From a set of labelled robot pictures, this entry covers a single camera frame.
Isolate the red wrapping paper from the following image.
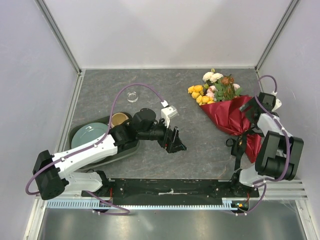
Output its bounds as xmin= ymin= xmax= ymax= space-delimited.
xmin=200 ymin=95 xmax=262 ymax=163

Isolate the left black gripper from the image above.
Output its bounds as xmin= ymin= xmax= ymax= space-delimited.
xmin=138 ymin=116 xmax=187 ymax=154

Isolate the dark green tray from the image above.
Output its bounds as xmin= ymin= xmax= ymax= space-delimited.
xmin=65 ymin=115 xmax=140 ymax=171

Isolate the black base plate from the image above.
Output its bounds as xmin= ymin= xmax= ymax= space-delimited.
xmin=94 ymin=178 xmax=260 ymax=200

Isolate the mixed flower bunch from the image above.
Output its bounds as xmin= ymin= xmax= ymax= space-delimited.
xmin=187 ymin=68 xmax=242 ymax=106

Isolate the beige ceramic mug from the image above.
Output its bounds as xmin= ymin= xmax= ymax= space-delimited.
xmin=111 ymin=112 xmax=129 ymax=128

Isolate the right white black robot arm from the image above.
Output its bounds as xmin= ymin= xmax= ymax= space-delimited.
xmin=226 ymin=92 xmax=304 ymax=197

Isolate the clear glass vase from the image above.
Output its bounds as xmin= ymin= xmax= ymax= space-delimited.
xmin=127 ymin=91 xmax=139 ymax=103

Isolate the light blue cable duct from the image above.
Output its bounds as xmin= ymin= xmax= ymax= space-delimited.
xmin=46 ymin=198 xmax=238 ymax=211

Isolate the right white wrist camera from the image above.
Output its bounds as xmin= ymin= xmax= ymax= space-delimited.
xmin=271 ymin=91 xmax=282 ymax=112

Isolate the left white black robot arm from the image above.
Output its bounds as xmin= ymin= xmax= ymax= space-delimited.
xmin=32 ymin=106 xmax=187 ymax=200

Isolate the black ribbon with gold text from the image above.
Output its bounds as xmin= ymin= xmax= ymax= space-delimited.
xmin=225 ymin=127 xmax=261 ymax=180

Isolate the teal plate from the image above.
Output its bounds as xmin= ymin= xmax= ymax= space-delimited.
xmin=70 ymin=122 xmax=108 ymax=149

